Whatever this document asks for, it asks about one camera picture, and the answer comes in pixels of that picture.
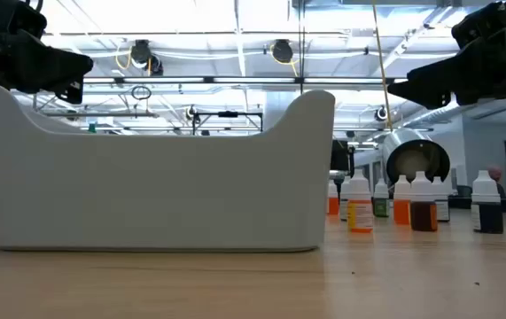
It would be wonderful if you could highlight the white plastic storage bin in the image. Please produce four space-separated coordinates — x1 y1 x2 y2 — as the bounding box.
0 82 337 253

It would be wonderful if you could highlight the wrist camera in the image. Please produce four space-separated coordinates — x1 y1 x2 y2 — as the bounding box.
0 0 49 41
450 0 506 50

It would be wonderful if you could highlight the small green food coloring bottle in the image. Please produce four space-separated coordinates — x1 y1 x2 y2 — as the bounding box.
371 177 391 219

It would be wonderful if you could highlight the brown food coloring bottle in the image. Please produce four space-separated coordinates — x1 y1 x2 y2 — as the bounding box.
409 170 439 233

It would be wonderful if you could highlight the yellow cable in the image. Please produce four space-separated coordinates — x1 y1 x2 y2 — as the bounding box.
370 0 394 132

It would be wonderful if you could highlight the person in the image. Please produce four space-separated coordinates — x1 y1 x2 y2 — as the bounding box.
487 166 506 199

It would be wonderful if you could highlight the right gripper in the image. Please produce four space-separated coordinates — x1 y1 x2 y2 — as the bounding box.
387 24 506 111

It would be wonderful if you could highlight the black food coloring bottle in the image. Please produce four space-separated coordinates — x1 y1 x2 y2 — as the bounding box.
471 169 504 235

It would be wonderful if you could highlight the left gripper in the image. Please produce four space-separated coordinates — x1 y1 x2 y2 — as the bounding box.
0 25 95 105

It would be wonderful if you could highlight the small orange food coloring bottle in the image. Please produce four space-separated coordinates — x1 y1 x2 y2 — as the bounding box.
326 180 340 217
393 174 412 226

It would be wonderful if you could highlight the black vertical pole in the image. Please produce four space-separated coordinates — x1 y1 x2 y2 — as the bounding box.
297 0 307 97

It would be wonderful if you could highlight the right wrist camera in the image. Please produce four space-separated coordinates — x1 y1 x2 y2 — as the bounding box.
450 0 506 50

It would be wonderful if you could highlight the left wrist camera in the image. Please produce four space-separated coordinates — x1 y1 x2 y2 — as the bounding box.
0 0 49 41

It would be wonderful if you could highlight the white cylinder with dark opening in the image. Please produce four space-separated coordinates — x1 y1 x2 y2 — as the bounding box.
381 127 452 186

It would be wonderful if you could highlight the yellow-labelled food coloring bottle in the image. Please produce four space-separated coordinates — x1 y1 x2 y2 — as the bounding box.
346 169 375 235

